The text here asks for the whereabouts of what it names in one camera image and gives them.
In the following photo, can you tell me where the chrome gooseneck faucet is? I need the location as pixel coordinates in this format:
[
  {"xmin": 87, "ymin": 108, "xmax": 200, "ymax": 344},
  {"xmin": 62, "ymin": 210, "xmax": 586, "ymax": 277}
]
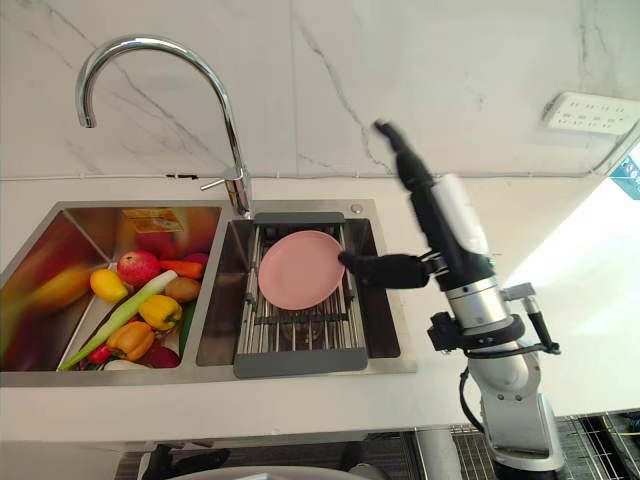
[{"xmin": 74, "ymin": 33, "xmax": 254, "ymax": 219}]

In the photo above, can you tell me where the yellow bell pepper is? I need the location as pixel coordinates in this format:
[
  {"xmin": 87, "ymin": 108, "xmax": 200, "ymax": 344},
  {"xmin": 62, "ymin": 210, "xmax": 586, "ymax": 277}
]
[{"xmin": 138, "ymin": 294, "xmax": 184, "ymax": 331}]

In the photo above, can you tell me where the yellow lemon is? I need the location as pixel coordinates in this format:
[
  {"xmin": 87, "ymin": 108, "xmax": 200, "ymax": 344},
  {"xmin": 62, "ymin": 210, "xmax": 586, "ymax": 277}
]
[{"xmin": 89, "ymin": 268, "xmax": 130, "ymax": 303}]

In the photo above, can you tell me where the orange carrot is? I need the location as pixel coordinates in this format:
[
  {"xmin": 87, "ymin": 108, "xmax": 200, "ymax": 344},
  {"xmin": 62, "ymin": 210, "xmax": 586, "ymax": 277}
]
[{"xmin": 158, "ymin": 258, "xmax": 205, "ymax": 279}]

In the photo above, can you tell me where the orange bell pepper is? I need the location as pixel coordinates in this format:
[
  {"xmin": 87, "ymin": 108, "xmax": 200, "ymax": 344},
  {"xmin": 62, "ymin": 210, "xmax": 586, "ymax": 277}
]
[{"xmin": 106, "ymin": 320, "xmax": 156, "ymax": 362}]

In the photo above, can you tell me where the brown kiwi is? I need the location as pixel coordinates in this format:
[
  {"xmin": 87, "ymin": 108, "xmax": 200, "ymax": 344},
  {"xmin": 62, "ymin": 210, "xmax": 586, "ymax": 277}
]
[{"xmin": 164, "ymin": 276, "xmax": 202, "ymax": 304}]

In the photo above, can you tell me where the green white leek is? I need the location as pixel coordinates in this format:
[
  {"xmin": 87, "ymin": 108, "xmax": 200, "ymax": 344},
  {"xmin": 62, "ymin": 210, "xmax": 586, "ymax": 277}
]
[{"xmin": 57, "ymin": 269, "xmax": 180, "ymax": 372}]

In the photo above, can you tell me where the stainless steel double sink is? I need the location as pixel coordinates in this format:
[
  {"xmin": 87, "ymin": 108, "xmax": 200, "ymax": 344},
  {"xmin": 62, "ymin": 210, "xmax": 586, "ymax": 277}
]
[{"xmin": 0, "ymin": 198, "xmax": 419, "ymax": 389}]

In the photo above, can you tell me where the red apple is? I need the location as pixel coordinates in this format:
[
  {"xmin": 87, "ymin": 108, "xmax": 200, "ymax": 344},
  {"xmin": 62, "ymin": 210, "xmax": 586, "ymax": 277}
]
[{"xmin": 116, "ymin": 249, "xmax": 162, "ymax": 287}]

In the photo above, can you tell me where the white wall power strip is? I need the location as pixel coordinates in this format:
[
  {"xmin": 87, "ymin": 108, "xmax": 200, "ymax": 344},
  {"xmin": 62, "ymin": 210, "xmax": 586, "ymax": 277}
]
[{"xmin": 541, "ymin": 91, "xmax": 640, "ymax": 136}]

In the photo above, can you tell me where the grey sink drying rack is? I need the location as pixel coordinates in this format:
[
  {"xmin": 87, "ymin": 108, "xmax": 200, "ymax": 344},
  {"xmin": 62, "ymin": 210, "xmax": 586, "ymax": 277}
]
[{"xmin": 232, "ymin": 211, "xmax": 370, "ymax": 380}]

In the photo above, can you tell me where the yellow sink sticker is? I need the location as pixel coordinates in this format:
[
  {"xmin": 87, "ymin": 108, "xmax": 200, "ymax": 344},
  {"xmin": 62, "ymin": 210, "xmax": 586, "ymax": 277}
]
[{"xmin": 122, "ymin": 208, "xmax": 184, "ymax": 235}]

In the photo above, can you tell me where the dark red onion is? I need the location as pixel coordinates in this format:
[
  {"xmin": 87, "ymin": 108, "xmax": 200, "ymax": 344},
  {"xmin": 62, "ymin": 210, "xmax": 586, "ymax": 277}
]
[{"xmin": 142, "ymin": 345, "xmax": 181, "ymax": 370}]

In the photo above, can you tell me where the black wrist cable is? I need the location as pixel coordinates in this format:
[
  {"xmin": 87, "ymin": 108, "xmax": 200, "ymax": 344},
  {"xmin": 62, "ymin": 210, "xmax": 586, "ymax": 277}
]
[{"xmin": 458, "ymin": 294, "xmax": 562, "ymax": 434}]

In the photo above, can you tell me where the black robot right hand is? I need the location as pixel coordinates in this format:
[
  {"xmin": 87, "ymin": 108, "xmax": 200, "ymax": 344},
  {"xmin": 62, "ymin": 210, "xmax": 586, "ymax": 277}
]
[{"xmin": 338, "ymin": 118, "xmax": 498, "ymax": 295}]

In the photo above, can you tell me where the dark robot left foot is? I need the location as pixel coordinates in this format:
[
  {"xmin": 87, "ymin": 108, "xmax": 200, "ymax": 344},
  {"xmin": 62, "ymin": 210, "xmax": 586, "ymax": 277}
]
[{"xmin": 144, "ymin": 442, "xmax": 231, "ymax": 480}]

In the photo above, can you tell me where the grey robot torso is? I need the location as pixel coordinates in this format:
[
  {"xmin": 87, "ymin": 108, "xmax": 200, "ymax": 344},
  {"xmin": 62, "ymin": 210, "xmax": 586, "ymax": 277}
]
[{"xmin": 167, "ymin": 464, "xmax": 351, "ymax": 480}]

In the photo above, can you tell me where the dishwasher wire rack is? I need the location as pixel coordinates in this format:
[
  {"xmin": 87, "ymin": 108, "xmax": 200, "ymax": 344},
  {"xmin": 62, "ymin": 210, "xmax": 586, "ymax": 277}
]
[{"xmin": 449, "ymin": 410, "xmax": 640, "ymax": 480}]

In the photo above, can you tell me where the pink round plate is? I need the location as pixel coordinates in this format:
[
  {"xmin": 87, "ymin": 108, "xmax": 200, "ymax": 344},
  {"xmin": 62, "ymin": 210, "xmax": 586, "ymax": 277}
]
[{"xmin": 257, "ymin": 229, "xmax": 347, "ymax": 311}]

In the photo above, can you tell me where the white cylindrical post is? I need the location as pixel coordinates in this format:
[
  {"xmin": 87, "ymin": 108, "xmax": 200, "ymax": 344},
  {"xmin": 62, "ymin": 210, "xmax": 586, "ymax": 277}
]
[{"xmin": 415, "ymin": 427, "xmax": 464, "ymax": 480}]

